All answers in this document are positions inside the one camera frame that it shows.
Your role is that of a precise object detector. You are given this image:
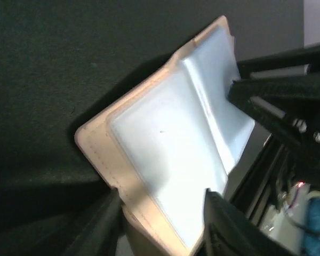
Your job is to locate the blue credit card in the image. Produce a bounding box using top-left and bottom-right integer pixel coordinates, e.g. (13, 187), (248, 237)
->
(110, 27), (254, 247)

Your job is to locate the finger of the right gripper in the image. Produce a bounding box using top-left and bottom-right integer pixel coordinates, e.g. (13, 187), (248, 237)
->
(228, 76), (320, 184)
(237, 43), (320, 79)

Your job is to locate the beige card holder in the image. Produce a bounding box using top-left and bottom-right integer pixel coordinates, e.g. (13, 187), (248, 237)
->
(74, 15), (239, 256)

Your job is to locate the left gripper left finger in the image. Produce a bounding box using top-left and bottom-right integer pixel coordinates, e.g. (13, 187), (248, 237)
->
(62, 188), (122, 255)

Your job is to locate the black aluminium rail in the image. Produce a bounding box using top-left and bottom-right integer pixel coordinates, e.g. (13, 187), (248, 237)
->
(229, 136), (295, 227)

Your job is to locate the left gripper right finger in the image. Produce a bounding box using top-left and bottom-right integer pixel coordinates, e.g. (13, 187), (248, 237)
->
(197, 189), (295, 255)

